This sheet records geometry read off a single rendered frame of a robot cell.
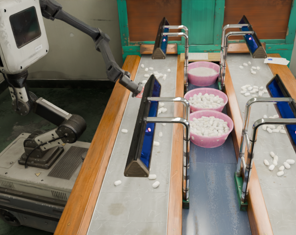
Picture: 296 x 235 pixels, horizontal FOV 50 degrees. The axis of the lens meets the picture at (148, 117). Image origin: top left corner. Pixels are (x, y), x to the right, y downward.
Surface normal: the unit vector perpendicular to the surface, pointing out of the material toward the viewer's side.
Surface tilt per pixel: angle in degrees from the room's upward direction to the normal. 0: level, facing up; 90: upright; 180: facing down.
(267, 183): 0
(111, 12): 90
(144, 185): 0
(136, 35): 90
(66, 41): 90
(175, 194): 0
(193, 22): 90
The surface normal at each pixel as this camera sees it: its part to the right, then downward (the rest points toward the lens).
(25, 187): -0.30, 0.52
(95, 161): -0.05, -0.84
